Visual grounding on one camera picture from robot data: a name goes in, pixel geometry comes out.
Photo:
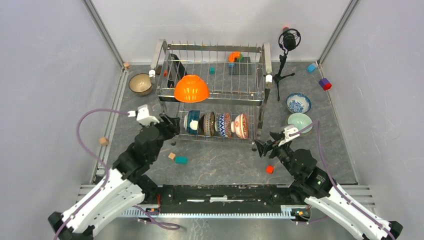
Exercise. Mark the brown glazed bowl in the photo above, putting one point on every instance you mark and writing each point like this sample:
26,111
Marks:
140,84

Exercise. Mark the blue white floral bowl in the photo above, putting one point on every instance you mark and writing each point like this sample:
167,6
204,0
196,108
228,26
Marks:
298,103

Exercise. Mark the teal white cup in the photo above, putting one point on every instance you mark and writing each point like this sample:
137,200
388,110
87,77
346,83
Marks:
191,122

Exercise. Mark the purple and red block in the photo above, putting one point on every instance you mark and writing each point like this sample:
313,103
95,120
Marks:
325,84

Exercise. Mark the blue zigzag patterned bowl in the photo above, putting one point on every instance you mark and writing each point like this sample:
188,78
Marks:
223,125

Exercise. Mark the small tan cube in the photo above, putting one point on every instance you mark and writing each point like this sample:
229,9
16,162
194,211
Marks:
172,156

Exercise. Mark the black bowl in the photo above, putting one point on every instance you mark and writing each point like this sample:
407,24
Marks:
175,71

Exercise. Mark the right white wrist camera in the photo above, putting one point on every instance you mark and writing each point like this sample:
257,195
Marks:
290,132

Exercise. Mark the teal block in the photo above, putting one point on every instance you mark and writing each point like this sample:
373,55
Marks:
181,160

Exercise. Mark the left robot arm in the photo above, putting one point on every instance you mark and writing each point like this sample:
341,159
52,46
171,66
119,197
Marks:
123,186

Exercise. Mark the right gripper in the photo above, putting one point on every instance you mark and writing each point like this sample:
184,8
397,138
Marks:
263,147

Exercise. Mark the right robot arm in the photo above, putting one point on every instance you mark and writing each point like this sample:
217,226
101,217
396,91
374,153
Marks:
318,189

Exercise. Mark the light blue block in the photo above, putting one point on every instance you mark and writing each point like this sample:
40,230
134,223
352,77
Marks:
312,67

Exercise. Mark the black microphone on tripod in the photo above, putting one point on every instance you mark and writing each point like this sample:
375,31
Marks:
288,40

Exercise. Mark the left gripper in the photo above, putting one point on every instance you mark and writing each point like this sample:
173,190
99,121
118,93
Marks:
171,126

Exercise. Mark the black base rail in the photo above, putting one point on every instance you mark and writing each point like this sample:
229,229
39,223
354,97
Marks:
224,199

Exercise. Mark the orange arch brick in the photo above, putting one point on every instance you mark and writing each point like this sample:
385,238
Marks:
232,56

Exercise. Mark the orange cube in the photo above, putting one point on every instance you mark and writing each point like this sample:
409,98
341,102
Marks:
270,169

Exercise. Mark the pink patterned bowl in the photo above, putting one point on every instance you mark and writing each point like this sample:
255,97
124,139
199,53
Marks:
240,126

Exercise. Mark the tan wooden cube left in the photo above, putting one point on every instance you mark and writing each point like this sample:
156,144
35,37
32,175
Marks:
103,141

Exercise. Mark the small green brick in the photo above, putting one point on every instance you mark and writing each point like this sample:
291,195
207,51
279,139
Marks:
239,58

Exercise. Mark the steel two-tier dish rack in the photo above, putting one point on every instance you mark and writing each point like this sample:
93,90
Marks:
234,94

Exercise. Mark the small teal cube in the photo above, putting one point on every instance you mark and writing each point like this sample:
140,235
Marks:
212,70

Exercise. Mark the dark patterned bowl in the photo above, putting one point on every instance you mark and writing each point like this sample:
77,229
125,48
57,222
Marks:
209,124

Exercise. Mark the orange plastic bowl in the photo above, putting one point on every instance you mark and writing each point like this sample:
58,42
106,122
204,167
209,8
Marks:
191,89

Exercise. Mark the pale green bowl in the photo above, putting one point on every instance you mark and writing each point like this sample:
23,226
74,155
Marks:
299,120

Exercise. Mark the dark brown block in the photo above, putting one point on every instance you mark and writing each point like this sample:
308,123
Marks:
158,69

